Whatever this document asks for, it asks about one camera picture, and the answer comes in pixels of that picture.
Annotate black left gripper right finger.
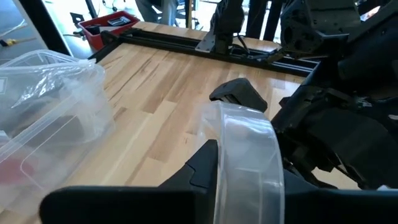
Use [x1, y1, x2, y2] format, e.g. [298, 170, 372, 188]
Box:
[281, 167, 318, 190]

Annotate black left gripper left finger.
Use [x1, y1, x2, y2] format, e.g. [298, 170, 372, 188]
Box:
[158, 139, 220, 191]

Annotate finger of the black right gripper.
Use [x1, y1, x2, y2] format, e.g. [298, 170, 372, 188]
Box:
[208, 77, 268, 113]

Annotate clear plastic zip bag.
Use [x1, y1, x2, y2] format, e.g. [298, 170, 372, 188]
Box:
[198, 101, 285, 224]

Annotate red elastic bandage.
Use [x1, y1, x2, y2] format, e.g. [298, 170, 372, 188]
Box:
[0, 157, 35, 185]

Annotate person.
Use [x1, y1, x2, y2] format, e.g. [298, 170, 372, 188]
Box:
[134, 0, 189, 27]

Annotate silver black device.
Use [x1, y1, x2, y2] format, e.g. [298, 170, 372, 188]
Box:
[107, 16, 131, 26]

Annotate red plastic crate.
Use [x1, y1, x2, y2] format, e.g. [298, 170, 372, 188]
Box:
[77, 10, 141, 52]

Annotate clear lidded storage box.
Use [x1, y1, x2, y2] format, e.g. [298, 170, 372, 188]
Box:
[0, 49, 116, 215]

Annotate small black box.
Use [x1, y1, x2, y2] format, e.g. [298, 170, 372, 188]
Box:
[84, 24, 101, 35]

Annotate clear packet with grey contents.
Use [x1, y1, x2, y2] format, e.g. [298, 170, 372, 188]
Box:
[9, 58, 106, 150]

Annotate black white pole stand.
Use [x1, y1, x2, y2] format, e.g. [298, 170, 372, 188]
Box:
[17, 0, 73, 57]

